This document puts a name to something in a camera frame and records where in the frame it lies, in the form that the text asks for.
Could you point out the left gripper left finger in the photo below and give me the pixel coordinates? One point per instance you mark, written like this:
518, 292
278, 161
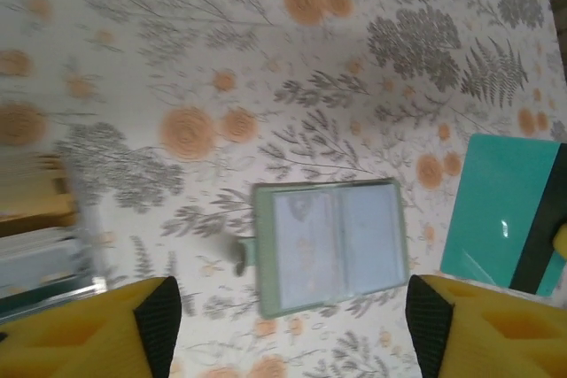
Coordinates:
66, 342

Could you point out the brown card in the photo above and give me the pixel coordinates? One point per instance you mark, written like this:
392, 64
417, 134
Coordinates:
31, 210

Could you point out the teal card with black stripe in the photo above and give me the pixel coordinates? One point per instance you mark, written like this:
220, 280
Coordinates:
491, 201

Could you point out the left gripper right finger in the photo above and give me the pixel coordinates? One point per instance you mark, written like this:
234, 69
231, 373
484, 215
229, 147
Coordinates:
509, 342

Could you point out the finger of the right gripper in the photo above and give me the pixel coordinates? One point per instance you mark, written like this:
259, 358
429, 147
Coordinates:
561, 243

